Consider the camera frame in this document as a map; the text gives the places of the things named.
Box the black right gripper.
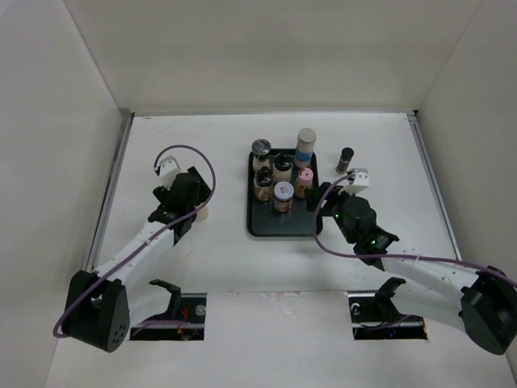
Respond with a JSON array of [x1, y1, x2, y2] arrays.
[[305, 181, 360, 244]]

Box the pink-lid spice bottle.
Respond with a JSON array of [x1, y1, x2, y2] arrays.
[[294, 167, 313, 199]]

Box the yellow-lid cream bottle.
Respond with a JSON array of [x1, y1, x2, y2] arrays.
[[195, 205, 209, 222]]

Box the red-label wide jar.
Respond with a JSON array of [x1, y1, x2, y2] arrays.
[[273, 181, 294, 213]]

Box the black-cap white powder bottle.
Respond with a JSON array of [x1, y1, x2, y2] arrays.
[[273, 153, 293, 183]]

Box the black-cap brown spice bottle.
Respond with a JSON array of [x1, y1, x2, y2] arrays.
[[254, 167, 274, 201]]

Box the small dark pepper bottle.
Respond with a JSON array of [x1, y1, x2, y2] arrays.
[[335, 147, 355, 175]]

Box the tall blue-band silver-lid bottle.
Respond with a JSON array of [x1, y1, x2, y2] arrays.
[[294, 128, 317, 168]]

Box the chrome-top grinder bottle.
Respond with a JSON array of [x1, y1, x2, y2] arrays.
[[251, 138, 271, 173]]

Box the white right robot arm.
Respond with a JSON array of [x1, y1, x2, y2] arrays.
[[305, 180, 516, 355]]

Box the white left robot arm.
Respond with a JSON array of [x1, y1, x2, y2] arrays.
[[56, 167, 213, 352]]

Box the black rectangular tray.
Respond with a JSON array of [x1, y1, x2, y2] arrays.
[[246, 152, 313, 238]]

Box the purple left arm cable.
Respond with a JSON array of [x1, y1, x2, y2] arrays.
[[52, 144, 217, 339]]

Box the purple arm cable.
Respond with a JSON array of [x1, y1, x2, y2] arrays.
[[52, 144, 217, 339], [313, 173, 517, 289]]

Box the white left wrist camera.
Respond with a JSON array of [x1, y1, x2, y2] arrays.
[[153, 155, 181, 189]]

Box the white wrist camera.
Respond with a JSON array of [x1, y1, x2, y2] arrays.
[[343, 167, 369, 196], [153, 155, 181, 189]]

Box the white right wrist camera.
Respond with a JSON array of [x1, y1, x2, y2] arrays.
[[343, 167, 369, 196]]

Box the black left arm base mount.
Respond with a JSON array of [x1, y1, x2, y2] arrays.
[[128, 279, 208, 341]]

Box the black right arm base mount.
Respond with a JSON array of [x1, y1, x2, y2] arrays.
[[348, 277, 427, 340]]

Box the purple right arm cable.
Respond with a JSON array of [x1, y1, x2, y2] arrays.
[[313, 173, 517, 289]]

